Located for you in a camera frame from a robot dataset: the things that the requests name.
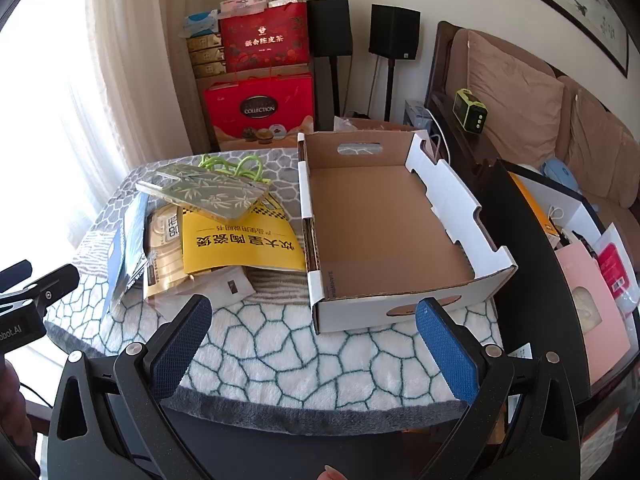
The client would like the green black cube device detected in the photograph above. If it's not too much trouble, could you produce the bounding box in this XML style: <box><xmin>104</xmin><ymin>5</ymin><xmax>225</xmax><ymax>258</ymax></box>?
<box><xmin>452</xmin><ymin>88</ymin><xmax>487</xmax><ymax>135</ymax></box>

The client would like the white cardboard tray box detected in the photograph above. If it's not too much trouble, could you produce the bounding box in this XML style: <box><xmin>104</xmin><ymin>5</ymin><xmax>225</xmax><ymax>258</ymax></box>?
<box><xmin>296</xmin><ymin>128</ymin><xmax>519</xmax><ymax>336</ymax></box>

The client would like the dark wooden sofa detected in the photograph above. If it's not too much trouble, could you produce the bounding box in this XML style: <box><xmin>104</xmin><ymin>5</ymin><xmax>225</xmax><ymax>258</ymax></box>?
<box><xmin>425</xmin><ymin>20</ymin><xmax>640</xmax><ymax>261</ymax></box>

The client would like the blue face mask packet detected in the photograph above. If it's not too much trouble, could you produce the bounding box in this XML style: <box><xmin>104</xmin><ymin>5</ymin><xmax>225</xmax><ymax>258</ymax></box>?
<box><xmin>104</xmin><ymin>192</ymin><xmax>151</xmax><ymax>318</ymax></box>

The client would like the white orange box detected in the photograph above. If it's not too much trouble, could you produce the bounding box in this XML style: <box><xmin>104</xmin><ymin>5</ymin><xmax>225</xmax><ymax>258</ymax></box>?
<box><xmin>507</xmin><ymin>170</ymin><xmax>602</xmax><ymax>251</ymax></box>

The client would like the red Chinese tea gift box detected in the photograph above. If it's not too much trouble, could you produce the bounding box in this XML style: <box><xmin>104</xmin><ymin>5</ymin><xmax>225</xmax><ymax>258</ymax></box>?
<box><xmin>220</xmin><ymin>2</ymin><xmax>310</xmax><ymax>68</ymax></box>

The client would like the blue white tissue packet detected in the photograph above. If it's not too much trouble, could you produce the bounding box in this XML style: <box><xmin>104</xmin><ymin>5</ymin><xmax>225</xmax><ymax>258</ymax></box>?
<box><xmin>181</xmin><ymin>10</ymin><xmax>221</xmax><ymax>38</ymax></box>

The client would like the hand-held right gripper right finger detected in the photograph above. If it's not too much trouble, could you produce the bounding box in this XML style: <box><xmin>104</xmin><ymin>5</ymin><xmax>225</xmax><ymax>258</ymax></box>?
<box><xmin>415</xmin><ymin>297</ymin><xmax>583</xmax><ymax>480</ymax></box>

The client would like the black box lid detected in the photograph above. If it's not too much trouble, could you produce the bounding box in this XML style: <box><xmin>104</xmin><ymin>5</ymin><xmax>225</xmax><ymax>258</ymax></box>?
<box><xmin>479</xmin><ymin>160</ymin><xmax>597</xmax><ymax>407</ymax></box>

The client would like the bamboo pattern tin box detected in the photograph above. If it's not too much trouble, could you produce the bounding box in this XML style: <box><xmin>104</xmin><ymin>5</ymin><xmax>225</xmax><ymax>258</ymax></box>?
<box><xmin>135</xmin><ymin>162</ymin><xmax>273</xmax><ymax>226</ymax></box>

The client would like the gold foil packet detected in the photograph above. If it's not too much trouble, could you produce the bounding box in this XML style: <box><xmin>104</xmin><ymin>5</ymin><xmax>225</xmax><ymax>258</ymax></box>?
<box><xmin>142</xmin><ymin>205</ymin><xmax>201</xmax><ymax>302</ymax></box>

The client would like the white curtain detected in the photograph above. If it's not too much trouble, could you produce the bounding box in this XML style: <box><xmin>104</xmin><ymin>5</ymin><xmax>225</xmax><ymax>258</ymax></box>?
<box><xmin>82</xmin><ymin>0</ymin><xmax>203</xmax><ymax>166</ymax></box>

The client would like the black speaker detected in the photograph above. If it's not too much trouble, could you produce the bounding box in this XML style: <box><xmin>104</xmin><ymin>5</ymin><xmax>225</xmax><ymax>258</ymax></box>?
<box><xmin>306</xmin><ymin>0</ymin><xmax>353</xmax><ymax>57</ymax></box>
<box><xmin>369</xmin><ymin>4</ymin><xmax>421</xmax><ymax>58</ymax></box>

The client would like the framed wall painting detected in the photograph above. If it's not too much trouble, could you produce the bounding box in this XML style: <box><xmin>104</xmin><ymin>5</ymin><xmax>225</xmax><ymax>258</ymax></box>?
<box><xmin>465</xmin><ymin>0</ymin><xmax>629</xmax><ymax>78</ymax></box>

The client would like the white card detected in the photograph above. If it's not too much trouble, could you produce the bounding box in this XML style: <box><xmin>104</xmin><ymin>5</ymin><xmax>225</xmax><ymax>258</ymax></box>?
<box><xmin>197</xmin><ymin>266</ymin><xmax>256</xmax><ymax>307</ymax></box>

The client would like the red packet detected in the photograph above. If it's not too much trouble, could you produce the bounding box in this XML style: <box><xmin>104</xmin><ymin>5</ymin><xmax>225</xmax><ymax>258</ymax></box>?
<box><xmin>597</xmin><ymin>242</ymin><xmax>639</xmax><ymax>312</ymax></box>

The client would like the light blue round object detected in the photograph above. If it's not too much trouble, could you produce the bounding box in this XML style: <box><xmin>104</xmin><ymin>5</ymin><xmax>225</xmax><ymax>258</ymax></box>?
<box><xmin>541</xmin><ymin>159</ymin><xmax>581</xmax><ymax>187</ymax></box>

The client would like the green cable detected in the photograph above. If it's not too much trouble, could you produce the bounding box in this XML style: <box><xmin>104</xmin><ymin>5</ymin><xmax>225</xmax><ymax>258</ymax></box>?
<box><xmin>199</xmin><ymin>154</ymin><xmax>271</xmax><ymax>184</ymax></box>

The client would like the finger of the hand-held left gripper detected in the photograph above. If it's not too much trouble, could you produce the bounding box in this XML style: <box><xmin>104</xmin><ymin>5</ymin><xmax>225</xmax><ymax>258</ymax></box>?
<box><xmin>0</xmin><ymin>259</ymin><xmax>33</xmax><ymax>286</ymax></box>
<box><xmin>0</xmin><ymin>264</ymin><xmax>81</xmax><ymax>313</ymax></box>

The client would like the pink box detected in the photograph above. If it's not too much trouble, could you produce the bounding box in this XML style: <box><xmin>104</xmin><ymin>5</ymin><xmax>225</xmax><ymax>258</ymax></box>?
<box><xmin>220</xmin><ymin>0</ymin><xmax>273</xmax><ymax>14</ymax></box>

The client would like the brown sofa cushion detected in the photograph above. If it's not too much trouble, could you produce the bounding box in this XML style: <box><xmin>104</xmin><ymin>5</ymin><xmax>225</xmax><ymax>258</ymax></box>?
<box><xmin>465</xmin><ymin>29</ymin><xmax>567</xmax><ymax>158</ymax></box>
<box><xmin>564</xmin><ymin>87</ymin><xmax>640</xmax><ymax>211</ymax></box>

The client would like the yellow booklet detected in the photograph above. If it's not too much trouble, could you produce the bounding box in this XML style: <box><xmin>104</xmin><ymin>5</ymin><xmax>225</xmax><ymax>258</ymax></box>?
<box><xmin>181</xmin><ymin>205</ymin><xmax>307</xmax><ymax>276</ymax></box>

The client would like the white charger cable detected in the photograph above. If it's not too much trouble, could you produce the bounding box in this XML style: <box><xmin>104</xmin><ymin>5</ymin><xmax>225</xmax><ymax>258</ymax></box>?
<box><xmin>424</xmin><ymin>106</ymin><xmax>452</xmax><ymax>162</ymax></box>

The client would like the pale blue box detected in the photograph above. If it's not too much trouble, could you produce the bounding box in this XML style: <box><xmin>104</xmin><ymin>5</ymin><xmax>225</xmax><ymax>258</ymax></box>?
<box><xmin>404</xmin><ymin>100</ymin><xmax>434</xmax><ymax>129</ymax></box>

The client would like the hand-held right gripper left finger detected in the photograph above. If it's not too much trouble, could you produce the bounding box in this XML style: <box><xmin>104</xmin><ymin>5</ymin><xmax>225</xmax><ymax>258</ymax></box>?
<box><xmin>47</xmin><ymin>294</ymin><xmax>213</xmax><ymax>480</ymax></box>

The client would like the grey white patterned blanket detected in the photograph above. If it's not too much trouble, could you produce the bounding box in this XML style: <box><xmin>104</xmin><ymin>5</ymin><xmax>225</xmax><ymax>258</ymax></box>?
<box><xmin>44</xmin><ymin>147</ymin><xmax>503</xmax><ymax>433</ymax></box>

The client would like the pink paper bag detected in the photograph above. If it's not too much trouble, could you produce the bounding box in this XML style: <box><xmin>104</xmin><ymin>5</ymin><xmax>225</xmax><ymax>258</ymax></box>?
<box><xmin>555</xmin><ymin>239</ymin><xmax>634</xmax><ymax>382</ymax></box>

